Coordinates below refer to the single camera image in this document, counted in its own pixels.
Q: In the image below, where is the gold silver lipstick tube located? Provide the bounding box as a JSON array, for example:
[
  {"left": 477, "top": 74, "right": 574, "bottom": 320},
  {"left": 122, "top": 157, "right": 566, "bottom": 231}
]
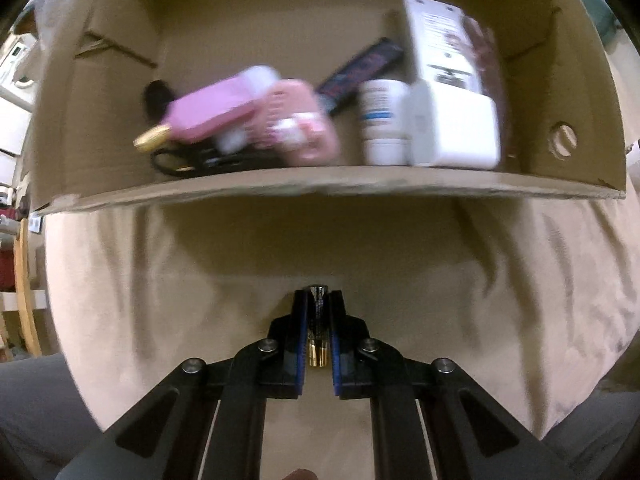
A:
[{"left": 307, "top": 284, "right": 329, "bottom": 368}]

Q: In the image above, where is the pink plush toy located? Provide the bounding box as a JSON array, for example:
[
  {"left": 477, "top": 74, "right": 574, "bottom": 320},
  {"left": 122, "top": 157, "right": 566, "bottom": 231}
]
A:
[{"left": 250, "top": 79, "right": 340, "bottom": 167}]

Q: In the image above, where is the small white labelled bottle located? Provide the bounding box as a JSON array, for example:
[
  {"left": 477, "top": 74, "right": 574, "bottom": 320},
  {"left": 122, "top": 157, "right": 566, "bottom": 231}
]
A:
[{"left": 358, "top": 79, "right": 409, "bottom": 166}]

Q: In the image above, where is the black electronic stick device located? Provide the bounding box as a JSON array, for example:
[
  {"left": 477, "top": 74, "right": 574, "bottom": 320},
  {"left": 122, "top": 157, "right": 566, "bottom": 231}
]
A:
[{"left": 316, "top": 37, "right": 405, "bottom": 116}]

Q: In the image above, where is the white earbuds case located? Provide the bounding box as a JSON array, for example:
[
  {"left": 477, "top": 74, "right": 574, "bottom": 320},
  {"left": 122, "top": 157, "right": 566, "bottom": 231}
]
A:
[{"left": 214, "top": 65, "right": 281, "bottom": 155}]

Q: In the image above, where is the black cylindrical flashlight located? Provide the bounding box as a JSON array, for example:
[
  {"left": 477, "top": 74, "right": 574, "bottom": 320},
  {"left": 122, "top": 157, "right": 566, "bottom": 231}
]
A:
[{"left": 143, "top": 79, "right": 176, "bottom": 124}]

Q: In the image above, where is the white remote control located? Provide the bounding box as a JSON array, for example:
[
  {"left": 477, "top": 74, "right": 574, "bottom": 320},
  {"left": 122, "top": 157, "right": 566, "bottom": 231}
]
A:
[{"left": 401, "top": 0, "right": 484, "bottom": 94}]

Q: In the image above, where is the cardboard box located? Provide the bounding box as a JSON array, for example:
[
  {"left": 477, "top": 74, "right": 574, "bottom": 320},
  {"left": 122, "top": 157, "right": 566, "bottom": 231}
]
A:
[{"left": 25, "top": 0, "right": 627, "bottom": 214}]

